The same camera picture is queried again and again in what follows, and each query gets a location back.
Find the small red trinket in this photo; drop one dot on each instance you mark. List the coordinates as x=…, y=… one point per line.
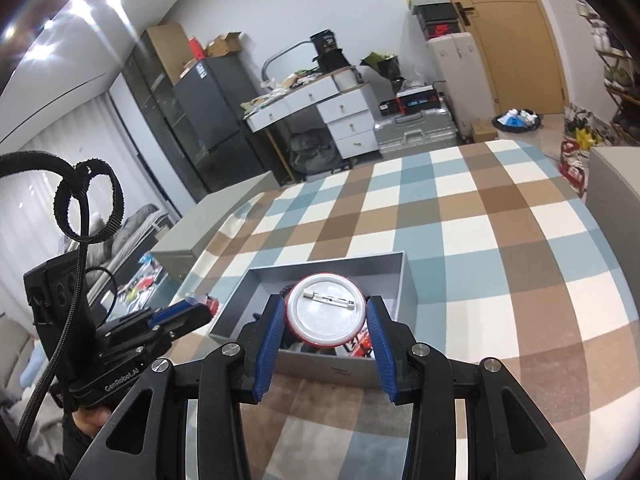
x=214, y=306

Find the brown wooden board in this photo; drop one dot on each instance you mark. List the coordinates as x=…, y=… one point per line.
x=167, y=50

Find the grey cardboard box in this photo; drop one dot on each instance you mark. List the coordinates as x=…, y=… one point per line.
x=325, y=367

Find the grey cloth bundle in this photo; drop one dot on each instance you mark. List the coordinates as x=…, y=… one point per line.
x=315, y=152

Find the person's left forearm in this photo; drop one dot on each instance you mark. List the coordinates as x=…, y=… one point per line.
x=60, y=460

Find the arched mirror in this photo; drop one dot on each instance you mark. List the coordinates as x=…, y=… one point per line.
x=287, y=62

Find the checked bed cover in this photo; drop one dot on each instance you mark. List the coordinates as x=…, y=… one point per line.
x=475, y=260

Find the white vanity desk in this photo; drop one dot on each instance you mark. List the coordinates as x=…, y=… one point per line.
x=350, y=120

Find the pile of desk clutter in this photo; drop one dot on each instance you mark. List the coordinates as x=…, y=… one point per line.
x=280, y=90

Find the small brown cardboard box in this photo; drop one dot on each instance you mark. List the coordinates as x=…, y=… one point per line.
x=484, y=131

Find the small black box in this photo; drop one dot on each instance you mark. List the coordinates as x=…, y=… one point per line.
x=388, y=108

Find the black trash bin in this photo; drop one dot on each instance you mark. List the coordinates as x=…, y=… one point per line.
x=515, y=122

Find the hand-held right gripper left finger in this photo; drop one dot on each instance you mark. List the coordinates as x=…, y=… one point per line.
x=267, y=350

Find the white curtain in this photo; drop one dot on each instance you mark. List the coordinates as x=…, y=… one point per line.
x=50, y=125

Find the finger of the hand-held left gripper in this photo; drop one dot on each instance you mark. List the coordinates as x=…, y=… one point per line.
x=175, y=314

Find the group of racked sneakers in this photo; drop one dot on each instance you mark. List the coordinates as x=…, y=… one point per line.
x=617, y=77

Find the clear plastic bag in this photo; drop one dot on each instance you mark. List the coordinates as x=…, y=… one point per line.
x=417, y=81

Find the silver suitcase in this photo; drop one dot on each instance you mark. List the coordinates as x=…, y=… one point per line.
x=415, y=135

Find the wooden shoe rack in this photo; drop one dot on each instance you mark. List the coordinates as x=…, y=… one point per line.
x=617, y=110

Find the grey box lid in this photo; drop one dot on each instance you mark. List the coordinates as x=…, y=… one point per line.
x=215, y=225

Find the dark fridge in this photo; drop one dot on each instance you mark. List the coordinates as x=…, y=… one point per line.
x=220, y=120

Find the black red shoe box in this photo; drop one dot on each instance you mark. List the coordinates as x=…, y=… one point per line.
x=441, y=31

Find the dark grey shoe box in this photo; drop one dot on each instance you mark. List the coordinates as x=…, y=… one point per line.
x=434, y=12

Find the grey cabinet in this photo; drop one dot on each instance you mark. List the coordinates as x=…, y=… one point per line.
x=617, y=180

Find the dark glass cabinet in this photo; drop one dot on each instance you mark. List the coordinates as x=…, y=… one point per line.
x=150, y=125

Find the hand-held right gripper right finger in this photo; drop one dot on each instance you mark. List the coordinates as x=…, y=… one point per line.
x=382, y=350

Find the small clear plastic piece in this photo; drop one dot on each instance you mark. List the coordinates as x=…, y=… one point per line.
x=196, y=299

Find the open cardboard box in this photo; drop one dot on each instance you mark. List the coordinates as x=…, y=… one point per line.
x=225, y=45

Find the black wrapped flower bouquet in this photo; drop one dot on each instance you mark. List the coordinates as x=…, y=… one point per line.
x=385, y=67

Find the white suitcase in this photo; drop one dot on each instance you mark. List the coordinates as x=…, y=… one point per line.
x=462, y=85

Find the white ribbed box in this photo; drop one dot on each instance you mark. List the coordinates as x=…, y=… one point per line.
x=346, y=80

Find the black red flat box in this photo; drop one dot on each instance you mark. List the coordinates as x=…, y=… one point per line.
x=417, y=100

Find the wooden door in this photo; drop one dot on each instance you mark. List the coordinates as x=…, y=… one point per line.
x=515, y=35

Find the person's left hand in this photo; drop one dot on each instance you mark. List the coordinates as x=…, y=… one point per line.
x=92, y=420

